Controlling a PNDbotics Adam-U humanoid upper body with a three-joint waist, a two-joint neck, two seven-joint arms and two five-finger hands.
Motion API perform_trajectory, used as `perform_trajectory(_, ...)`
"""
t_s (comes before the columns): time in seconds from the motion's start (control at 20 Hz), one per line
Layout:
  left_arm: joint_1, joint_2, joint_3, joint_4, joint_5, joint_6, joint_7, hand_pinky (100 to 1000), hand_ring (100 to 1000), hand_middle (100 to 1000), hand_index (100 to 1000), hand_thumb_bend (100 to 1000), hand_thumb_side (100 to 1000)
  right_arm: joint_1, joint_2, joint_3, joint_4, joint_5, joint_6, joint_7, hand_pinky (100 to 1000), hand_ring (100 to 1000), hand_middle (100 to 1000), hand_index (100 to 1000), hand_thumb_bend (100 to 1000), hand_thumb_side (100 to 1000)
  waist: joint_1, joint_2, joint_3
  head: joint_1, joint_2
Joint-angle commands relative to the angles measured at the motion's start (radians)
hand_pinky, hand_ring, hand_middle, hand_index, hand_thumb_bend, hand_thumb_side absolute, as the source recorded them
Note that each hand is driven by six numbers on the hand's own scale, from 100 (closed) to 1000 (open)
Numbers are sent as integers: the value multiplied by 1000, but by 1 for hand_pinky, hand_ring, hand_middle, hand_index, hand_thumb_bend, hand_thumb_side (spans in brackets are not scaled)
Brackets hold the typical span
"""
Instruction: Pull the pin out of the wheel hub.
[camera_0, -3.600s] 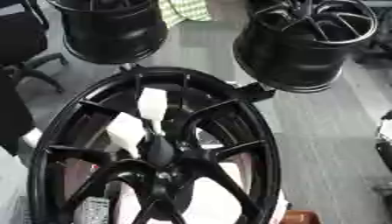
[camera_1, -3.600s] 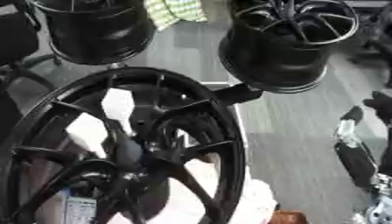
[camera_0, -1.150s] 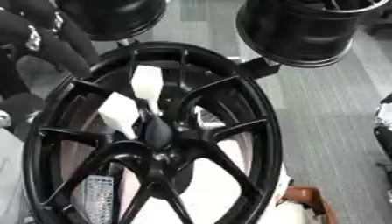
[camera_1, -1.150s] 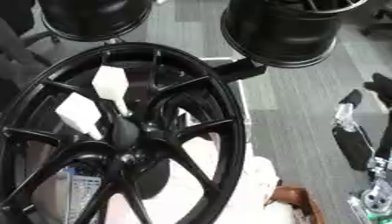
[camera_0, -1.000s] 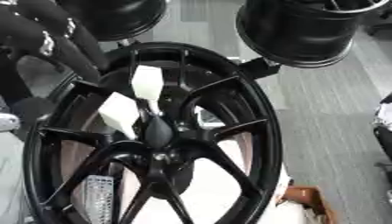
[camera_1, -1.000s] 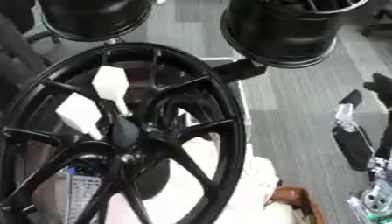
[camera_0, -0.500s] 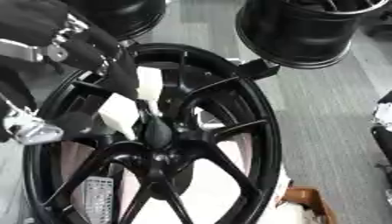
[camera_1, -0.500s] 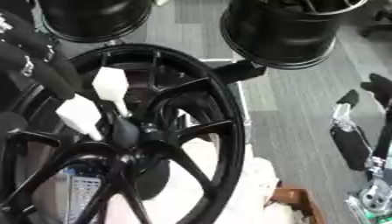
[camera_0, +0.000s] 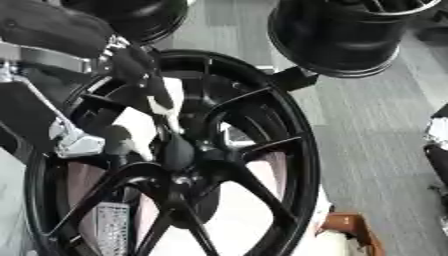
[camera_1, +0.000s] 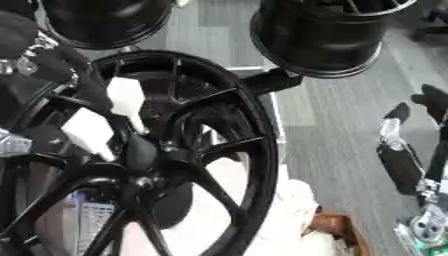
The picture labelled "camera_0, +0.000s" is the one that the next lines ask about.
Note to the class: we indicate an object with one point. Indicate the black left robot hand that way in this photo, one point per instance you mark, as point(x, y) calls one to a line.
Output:
point(137, 73)

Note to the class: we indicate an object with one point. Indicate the black wheel rim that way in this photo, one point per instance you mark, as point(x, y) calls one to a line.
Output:
point(140, 16)
point(344, 40)

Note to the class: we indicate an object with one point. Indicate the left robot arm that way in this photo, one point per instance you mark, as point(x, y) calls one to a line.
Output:
point(52, 26)

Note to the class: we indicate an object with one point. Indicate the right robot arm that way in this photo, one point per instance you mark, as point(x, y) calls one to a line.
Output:
point(437, 160)

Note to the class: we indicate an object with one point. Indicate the black spoked wheel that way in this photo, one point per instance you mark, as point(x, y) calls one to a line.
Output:
point(291, 156)

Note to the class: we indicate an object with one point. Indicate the pierced silver metal plate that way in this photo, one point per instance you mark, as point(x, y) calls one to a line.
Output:
point(112, 230)

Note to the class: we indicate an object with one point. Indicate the black stand bracket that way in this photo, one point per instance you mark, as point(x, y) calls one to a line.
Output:
point(294, 78)

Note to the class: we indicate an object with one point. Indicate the brown wooden block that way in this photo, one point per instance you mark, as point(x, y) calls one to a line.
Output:
point(353, 226)

